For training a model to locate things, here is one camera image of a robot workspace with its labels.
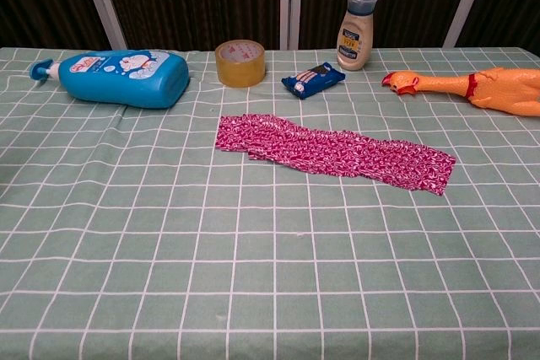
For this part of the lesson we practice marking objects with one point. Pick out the white frame post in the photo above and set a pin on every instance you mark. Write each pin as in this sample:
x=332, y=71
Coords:
x=466, y=1
x=291, y=1
x=103, y=1

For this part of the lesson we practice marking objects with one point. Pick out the clear packing tape roll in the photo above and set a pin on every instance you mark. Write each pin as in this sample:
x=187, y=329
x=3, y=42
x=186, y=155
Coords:
x=240, y=69

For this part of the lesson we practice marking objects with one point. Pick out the blue snack packet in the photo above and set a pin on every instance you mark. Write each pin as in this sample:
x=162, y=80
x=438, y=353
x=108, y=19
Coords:
x=314, y=78

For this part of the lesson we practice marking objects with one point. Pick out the orange rubber chicken toy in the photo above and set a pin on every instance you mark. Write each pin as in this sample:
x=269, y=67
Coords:
x=498, y=88

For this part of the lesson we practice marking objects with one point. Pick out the long pink patterned cloth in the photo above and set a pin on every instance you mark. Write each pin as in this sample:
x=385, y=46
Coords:
x=320, y=147

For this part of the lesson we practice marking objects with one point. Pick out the blue pump lotion bottle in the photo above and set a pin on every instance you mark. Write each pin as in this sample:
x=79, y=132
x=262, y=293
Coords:
x=126, y=79

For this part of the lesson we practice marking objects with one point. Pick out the beige sauce bottle clear cap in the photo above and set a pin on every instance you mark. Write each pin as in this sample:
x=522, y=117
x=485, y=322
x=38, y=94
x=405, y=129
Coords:
x=352, y=46

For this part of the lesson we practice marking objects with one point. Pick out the green checked tablecloth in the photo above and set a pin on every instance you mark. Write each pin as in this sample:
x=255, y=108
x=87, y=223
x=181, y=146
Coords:
x=169, y=250

